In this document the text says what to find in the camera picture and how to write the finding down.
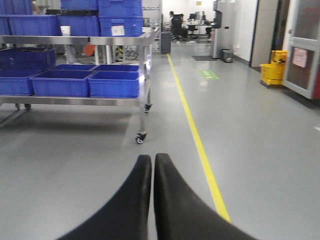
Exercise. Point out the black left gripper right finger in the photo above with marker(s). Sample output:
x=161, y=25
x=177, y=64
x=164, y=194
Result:
x=180, y=214

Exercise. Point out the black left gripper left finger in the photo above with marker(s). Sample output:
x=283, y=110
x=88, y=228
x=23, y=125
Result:
x=125, y=215

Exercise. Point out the yellow floor line tape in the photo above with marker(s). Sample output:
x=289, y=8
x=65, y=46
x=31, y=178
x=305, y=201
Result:
x=214, y=188

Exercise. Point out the green floor sign sticker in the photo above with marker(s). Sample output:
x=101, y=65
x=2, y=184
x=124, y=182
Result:
x=208, y=74

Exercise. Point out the yellow mop bucket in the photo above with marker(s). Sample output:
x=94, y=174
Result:
x=272, y=73

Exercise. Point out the stainless steel wheeled cart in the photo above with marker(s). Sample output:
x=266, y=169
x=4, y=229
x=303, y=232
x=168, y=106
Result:
x=143, y=43

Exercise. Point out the grey trash bin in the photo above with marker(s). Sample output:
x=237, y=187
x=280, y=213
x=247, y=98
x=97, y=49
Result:
x=165, y=42

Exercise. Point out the person on office chair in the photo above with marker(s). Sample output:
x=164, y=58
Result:
x=178, y=32

